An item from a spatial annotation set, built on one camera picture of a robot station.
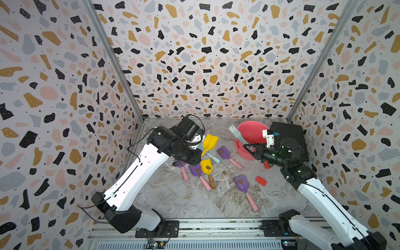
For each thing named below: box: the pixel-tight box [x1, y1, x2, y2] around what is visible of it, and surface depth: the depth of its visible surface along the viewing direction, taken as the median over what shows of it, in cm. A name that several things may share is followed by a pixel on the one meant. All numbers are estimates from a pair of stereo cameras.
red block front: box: [255, 175, 268, 187], surface depth 92 cm
